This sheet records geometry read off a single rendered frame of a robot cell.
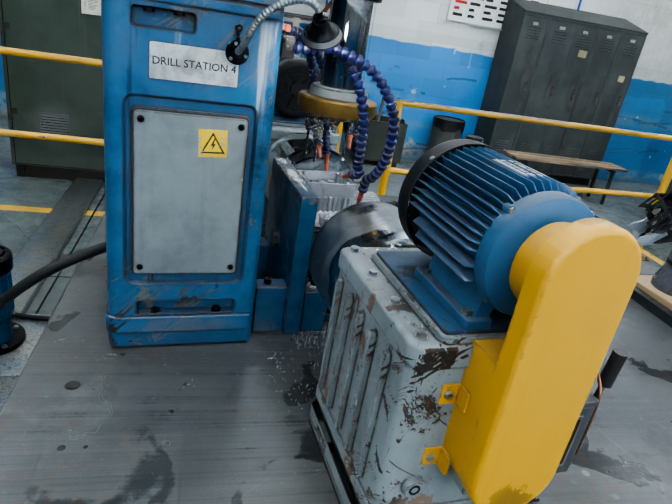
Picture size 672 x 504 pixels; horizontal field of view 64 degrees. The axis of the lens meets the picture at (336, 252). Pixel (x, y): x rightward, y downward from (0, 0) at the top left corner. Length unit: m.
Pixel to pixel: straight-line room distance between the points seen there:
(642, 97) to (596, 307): 7.76
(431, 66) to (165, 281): 5.87
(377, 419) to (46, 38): 4.09
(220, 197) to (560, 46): 6.07
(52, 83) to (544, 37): 4.99
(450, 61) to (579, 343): 6.30
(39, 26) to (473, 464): 4.24
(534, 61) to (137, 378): 6.15
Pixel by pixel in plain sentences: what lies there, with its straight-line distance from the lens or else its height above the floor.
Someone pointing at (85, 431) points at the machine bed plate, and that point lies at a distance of 1.04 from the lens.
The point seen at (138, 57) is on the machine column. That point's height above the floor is 1.39.
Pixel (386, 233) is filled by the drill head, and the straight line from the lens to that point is 0.97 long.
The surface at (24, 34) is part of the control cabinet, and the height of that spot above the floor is 1.05.
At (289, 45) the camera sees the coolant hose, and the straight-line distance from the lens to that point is 1.03.
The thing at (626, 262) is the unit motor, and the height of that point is 1.31.
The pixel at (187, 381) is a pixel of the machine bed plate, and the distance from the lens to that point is 1.13.
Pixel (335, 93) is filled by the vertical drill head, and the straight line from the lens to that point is 1.19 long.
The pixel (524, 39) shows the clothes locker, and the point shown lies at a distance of 6.71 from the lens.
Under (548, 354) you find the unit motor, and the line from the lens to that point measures 0.64.
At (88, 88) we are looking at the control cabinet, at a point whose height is 0.74.
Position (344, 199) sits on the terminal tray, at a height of 1.11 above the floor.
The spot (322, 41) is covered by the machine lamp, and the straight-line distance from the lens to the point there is 0.93.
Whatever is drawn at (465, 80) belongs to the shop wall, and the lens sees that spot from 6.97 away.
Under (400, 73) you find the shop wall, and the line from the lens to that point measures 6.66.
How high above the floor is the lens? 1.50
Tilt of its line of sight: 24 degrees down
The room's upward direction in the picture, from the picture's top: 10 degrees clockwise
